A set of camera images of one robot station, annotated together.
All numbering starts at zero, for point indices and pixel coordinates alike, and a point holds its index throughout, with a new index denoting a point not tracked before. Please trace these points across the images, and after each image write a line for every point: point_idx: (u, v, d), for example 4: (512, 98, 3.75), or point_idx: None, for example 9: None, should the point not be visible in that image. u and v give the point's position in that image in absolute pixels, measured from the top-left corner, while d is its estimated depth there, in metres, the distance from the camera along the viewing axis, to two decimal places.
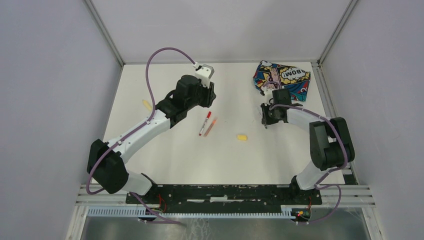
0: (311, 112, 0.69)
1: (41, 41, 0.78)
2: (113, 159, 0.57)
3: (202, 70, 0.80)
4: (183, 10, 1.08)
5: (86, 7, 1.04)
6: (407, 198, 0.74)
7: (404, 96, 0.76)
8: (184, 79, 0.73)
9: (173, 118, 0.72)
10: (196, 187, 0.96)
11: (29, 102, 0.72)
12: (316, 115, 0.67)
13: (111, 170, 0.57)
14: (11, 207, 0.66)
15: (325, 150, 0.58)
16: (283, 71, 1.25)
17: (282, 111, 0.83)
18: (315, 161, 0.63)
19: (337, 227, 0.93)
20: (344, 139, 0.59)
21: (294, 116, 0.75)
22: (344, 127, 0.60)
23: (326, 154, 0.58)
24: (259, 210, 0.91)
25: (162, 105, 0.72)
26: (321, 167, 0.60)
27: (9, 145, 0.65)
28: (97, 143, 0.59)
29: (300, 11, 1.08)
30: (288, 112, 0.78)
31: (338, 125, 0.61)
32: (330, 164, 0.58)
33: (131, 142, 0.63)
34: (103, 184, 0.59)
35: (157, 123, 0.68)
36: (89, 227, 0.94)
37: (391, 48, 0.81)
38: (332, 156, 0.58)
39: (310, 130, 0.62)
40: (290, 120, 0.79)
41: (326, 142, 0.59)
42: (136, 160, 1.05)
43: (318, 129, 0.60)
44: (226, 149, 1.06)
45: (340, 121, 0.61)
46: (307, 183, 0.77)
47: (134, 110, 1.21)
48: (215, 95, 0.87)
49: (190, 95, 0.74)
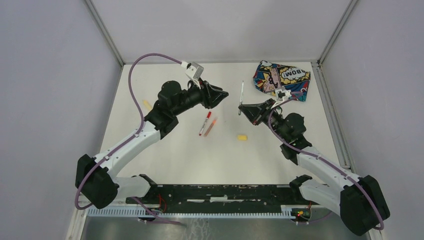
0: (332, 166, 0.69)
1: (41, 40, 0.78)
2: (100, 175, 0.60)
3: (188, 70, 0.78)
4: (183, 9, 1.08)
5: (87, 8, 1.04)
6: (407, 198, 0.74)
7: (404, 95, 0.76)
8: (164, 88, 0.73)
9: (163, 129, 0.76)
10: (196, 187, 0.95)
11: (29, 102, 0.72)
12: (342, 172, 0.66)
13: (99, 185, 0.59)
14: (12, 206, 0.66)
15: (361, 216, 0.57)
16: (283, 71, 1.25)
17: (291, 153, 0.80)
18: (347, 222, 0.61)
19: (336, 226, 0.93)
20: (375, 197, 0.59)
21: (307, 163, 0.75)
22: (376, 186, 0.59)
23: (363, 220, 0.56)
24: (259, 210, 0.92)
25: (152, 116, 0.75)
26: (358, 229, 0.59)
27: (9, 144, 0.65)
28: (84, 158, 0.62)
29: (300, 11, 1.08)
30: (298, 156, 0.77)
31: (369, 185, 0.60)
32: (367, 228, 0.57)
33: (119, 157, 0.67)
34: (91, 199, 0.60)
35: (146, 135, 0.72)
36: (89, 227, 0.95)
37: (391, 47, 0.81)
38: (369, 221, 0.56)
39: (343, 200, 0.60)
40: (300, 163, 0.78)
41: (363, 208, 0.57)
42: (134, 161, 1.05)
43: (352, 197, 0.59)
44: (226, 150, 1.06)
45: (371, 181, 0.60)
46: (312, 197, 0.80)
47: (132, 110, 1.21)
48: (226, 93, 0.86)
49: (175, 102, 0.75)
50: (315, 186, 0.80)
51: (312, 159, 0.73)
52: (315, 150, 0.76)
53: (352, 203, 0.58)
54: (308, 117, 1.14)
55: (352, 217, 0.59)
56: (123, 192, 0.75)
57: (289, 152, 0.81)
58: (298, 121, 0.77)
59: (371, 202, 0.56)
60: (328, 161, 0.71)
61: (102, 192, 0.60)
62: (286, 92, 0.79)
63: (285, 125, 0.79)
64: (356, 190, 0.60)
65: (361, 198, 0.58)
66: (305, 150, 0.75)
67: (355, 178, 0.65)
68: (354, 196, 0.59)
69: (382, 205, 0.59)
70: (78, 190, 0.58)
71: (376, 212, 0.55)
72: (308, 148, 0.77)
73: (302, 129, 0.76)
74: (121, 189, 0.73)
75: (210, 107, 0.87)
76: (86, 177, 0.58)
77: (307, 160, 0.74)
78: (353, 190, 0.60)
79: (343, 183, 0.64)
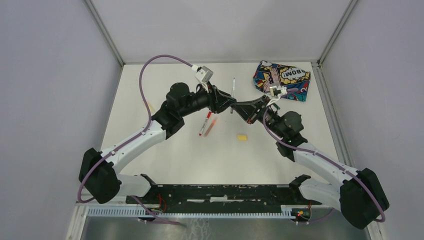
0: (328, 160, 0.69)
1: (41, 41, 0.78)
2: (105, 170, 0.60)
3: (199, 73, 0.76)
4: (183, 10, 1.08)
5: (87, 8, 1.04)
6: (407, 198, 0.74)
7: (403, 96, 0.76)
8: (172, 90, 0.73)
9: (169, 130, 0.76)
10: (196, 187, 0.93)
11: (29, 102, 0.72)
12: (339, 167, 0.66)
13: (103, 179, 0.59)
14: (12, 206, 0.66)
15: (362, 209, 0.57)
16: (283, 71, 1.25)
17: (287, 150, 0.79)
18: (348, 217, 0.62)
19: (336, 226, 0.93)
20: (372, 187, 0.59)
21: (304, 159, 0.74)
22: (375, 180, 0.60)
23: (364, 214, 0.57)
24: (259, 210, 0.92)
25: (159, 116, 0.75)
26: (359, 224, 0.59)
27: (10, 144, 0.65)
28: (90, 152, 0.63)
29: (300, 11, 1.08)
30: (295, 153, 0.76)
31: (368, 178, 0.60)
32: (368, 221, 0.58)
33: (125, 153, 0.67)
34: (94, 193, 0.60)
35: (152, 134, 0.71)
36: (89, 227, 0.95)
37: (391, 47, 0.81)
38: (370, 213, 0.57)
39: (343, 194, 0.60)
40: (297, 160, 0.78)
41: (364, 202, 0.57)
42: (135, 161, 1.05)
43: (351, 191, 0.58)
44: (226, 150, 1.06)
45: (369, 174, 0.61)
46: (312, 195, 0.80)
47: (133, 110, 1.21)
48: (233, 98, 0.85)
49: (182, 104, 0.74)
50: (315, 184, 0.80)
51: (308, 155, 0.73)
52: (311, 146, 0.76)
53: (352, 198, 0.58)
54: (308, 117, 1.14)
55: (352, 211, 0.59)
56: (124, 190, 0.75)
57: (285, 149, 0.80)
58: (296, 119, 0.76)
59: (371, 195, 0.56)
60: (324, 155, 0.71)
61: (105, 186, 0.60)
62: (282, 90, 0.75)
63: (282, 123, 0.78)
64: (355, 184, 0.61)
65: (361, 192, 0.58)
66: (301, 147, 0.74)
67: (353, 172, 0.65)
68: (354, 191, 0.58)
69: (381, 197, 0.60)
70: (83, 183, 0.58)
71: (376, 204, 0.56)
72: (304, 144, 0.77)
73: (299, 127, 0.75)
74: (122, 186, 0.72)
75: (217, 111, 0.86)
76: (91, 170, 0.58)
77: (304, 156, 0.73)
78: (353, 184, 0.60)
79: (342, 178, 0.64)
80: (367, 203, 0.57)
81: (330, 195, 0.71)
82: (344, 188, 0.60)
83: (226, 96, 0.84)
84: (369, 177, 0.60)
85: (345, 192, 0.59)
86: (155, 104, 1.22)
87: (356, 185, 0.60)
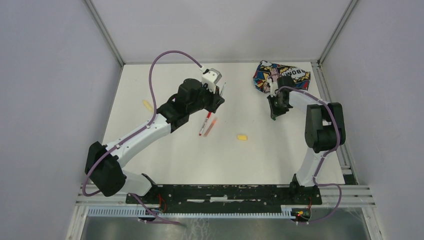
0: (311, 95, 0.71)
1: (41, 41, 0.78)
2: (110, 163, 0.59)
3: (209, 74, 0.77)
4: (183, 10, 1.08)
5: (87, 9, 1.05)
6: (408, 200, 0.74)
7: (402, 96, 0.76)
8: (185, 83, 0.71)
9: (174, 123, 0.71)
10: (196, 187, 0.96)
11: (29, 101, 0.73)
12: (315, 98, 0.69)
13: (108, 173, 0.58)
14: (11, 207, 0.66)
15: (318, 131, 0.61)
16: (283, 71, 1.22)
17: (285, 93, 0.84)
18: (309, 143, 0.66)
19: (336, 227, 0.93)
20: (339, 124, 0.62)
21: (296, 98, 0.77)
22: (339, 112, 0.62)
23: (319, 136, 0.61)
24: (259, 210, 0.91)
25: (164, 109, 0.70)
26: (315, 148, 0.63)
27: (10, 145, 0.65)
28: (95, 145, 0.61)
29: (300, 11, 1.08)
30: (291, 94, 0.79)
31: (335, 109, 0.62)
32: (321, 145, 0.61)
33: (130, 147, 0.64)
34: (99, 185, 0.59)
35: (157, 127, 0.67)
36: (89, 227, 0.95)
37: (390, 48, 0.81)
38: (324, 138, 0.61)
39: (308, 113, 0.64)
40: (291, 102, 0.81)
41: (320, 125, 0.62)
42: (135, 161, 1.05)
43: (314, 110, 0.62)
44: (227, 149, 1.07)
45: (336, 107, 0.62)
46: (306, 177, 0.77)
47: (133, 110, 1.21)
48: (223, 99, 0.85)
49: (193, 99, 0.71)
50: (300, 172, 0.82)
51: (299, 95, 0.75)
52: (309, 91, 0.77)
53: (312, 113, 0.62)
54: None
55: (310, 134, 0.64)
56: (127, 186, 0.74)
57: (283, 93, 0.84)
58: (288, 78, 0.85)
59: (334, 124, 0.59)
60: (312, 95, 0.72)
61: (110, 180, 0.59)
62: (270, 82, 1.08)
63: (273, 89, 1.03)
64: (324, 110, 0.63)
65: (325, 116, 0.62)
66: (297, 89, 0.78)
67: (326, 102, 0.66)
68: (317, 111, 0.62)
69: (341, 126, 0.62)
70: (87, 177, 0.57)
71: (336, 131, 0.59)
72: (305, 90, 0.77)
73: (288, 76, 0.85)
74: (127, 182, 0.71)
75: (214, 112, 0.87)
76: (96, 164, 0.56)
77: (296, 96, 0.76)
78: (321, 111, 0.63)
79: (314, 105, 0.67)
80: (328, 132, 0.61)
81: (312, 159, 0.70)
82: (310, 106, 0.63)
83: (219, 96, 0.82)
84: (336, 113, 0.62)
85: (309, 110, 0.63)
86: (155, 104, 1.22)
87: (324, 111, 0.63)
